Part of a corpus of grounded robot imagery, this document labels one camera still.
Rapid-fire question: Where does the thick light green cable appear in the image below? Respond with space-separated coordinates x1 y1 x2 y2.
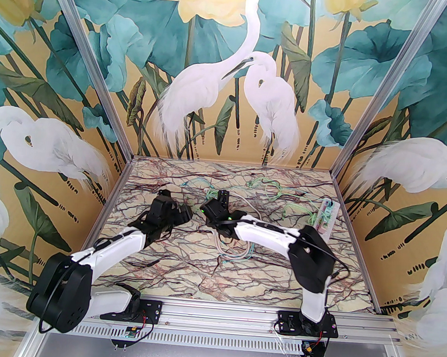
245 175 286 201

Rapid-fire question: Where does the white power strip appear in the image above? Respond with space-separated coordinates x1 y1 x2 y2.
312 197 341 238

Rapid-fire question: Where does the perforated metal strip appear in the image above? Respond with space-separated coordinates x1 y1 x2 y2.
39 315 403 357

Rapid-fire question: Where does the thin teal cable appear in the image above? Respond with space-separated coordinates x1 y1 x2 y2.
182 177 209 191

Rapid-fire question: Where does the white power cord with plug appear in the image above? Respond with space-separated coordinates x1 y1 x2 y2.
213 189 261 263

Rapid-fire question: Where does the aluminium front rail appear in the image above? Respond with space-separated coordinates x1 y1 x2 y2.
79 290 400 348

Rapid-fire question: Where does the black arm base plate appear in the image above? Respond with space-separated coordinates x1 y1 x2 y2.
133 298 164 326
275 310 341 339

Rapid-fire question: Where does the aluminium frame post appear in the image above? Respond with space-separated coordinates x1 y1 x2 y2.
28 0 150 163
332 0 445 188

